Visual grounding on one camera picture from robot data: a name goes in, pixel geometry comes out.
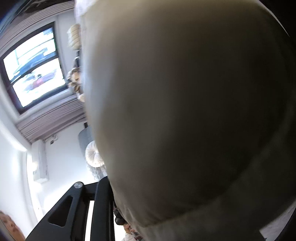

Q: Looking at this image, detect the beige puffer jacket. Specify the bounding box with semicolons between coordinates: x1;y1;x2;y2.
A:
75;1;295;240

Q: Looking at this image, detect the person's left hand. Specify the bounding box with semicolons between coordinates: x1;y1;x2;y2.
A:
122;223;138;241

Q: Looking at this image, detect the white air conditioner unit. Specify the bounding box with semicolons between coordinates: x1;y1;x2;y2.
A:
31;140;49;183

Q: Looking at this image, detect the round white pleated cushion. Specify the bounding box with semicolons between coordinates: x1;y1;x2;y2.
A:
85;141;104;168

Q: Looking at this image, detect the grey padded headboard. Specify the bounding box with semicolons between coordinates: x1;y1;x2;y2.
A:
78;126;94;156

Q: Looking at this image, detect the grey pleated curtain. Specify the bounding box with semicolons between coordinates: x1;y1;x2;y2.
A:
16;95;86;143

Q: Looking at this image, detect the cream quilted puffer jacket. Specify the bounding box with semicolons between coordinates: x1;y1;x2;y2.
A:
67;24;81;50

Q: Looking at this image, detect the window with dark frame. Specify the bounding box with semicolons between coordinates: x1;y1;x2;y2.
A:
1;22;67;114

